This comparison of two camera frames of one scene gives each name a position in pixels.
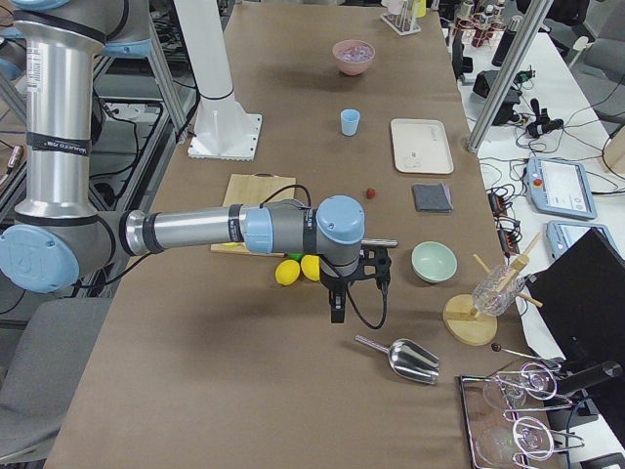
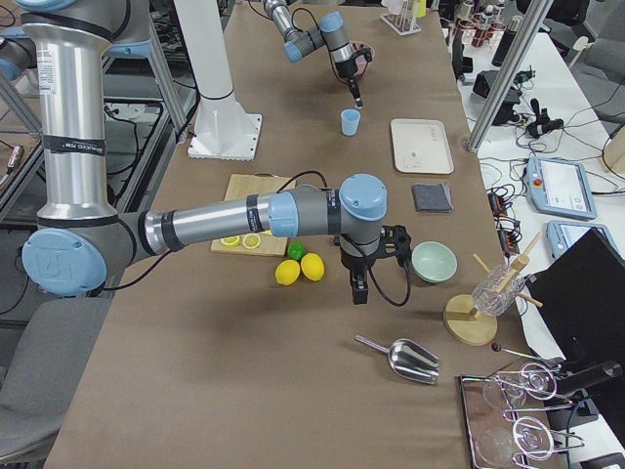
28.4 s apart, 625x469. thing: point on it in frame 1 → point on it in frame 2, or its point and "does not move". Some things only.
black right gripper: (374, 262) → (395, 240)
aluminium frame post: (472, 146) does not move
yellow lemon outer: (287, 272) does not move
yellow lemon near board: (310, 265) does not move
